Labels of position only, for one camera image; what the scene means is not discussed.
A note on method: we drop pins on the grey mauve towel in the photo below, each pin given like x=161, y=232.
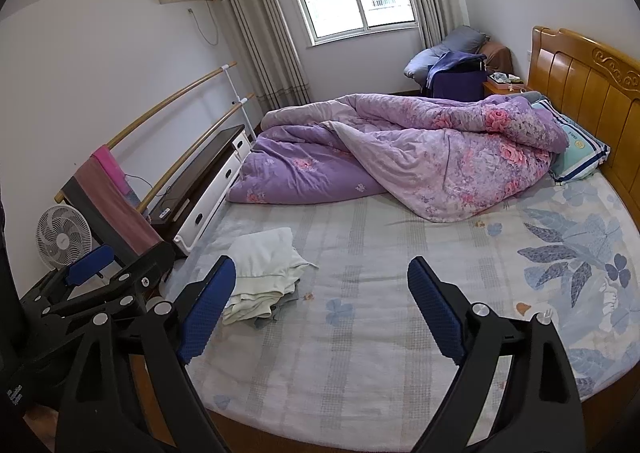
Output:
x=125, y=218

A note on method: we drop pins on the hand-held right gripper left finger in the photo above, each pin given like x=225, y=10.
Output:
x=207, y=313

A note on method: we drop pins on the wooden barre rail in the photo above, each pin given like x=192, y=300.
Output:
x=160, y=105
x=200, y=143

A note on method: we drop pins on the wooden nightstand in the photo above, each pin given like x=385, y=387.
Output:
x=500, y=89

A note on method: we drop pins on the white standing fan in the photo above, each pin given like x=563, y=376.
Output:
x=62, y=238

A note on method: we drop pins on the bed with floral sheet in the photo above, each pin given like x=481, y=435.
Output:
x=375, y=308

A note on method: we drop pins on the wooden headboard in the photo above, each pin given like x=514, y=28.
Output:
x=585, y=83

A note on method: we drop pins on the white barre post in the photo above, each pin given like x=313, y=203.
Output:
x=235, y=93

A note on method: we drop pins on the striped pillow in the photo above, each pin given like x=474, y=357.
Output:
x=580, y=153

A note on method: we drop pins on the purple blanket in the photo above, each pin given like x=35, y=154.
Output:
x=460, y=78

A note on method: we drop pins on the white jacket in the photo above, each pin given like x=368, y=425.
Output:
x=260, y=273

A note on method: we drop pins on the brown armchair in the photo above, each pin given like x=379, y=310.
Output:
x=497, y=55

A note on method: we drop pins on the pink towel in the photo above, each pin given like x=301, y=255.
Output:
x=112, y=168

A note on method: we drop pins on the dark top white cabinet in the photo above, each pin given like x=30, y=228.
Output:
x=210, y=168

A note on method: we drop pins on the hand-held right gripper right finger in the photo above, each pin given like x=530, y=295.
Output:
x=437, y=310

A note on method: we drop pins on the purple floral quilt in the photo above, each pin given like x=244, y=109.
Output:
x=400, y=153

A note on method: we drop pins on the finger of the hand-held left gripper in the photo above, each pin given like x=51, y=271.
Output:
x=140, y=283
x=90, y=260

